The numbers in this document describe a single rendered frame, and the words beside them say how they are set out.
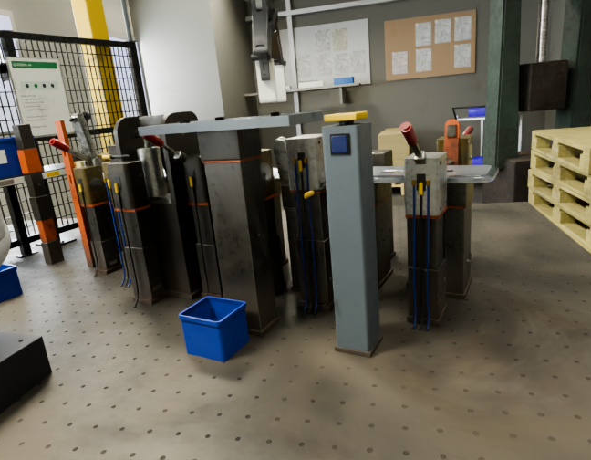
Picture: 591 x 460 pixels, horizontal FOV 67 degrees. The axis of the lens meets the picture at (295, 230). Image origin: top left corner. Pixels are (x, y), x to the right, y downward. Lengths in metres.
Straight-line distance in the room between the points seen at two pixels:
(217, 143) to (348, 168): 0.28
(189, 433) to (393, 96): 6.40
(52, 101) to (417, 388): 1.83
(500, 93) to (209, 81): 3.32
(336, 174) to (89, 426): 0.60
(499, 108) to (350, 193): 3.81
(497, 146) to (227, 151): 3.84
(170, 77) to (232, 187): 5.22
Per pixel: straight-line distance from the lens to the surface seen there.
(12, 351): 1.01
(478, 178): 1.02
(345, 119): 0.78
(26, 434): 0.92
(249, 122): 0.83
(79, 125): 1.55
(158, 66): 6.17
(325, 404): 0.80
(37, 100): 2.15
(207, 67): 5.89
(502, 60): 4.53
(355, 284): 0.85
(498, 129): 4.55
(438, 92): 6.94
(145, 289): 1.27
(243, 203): 0.91
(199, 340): 0.96
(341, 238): 0.82
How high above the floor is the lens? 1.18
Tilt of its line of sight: 16 degrees down
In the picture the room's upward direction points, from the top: 5 degrees counter-clockwise
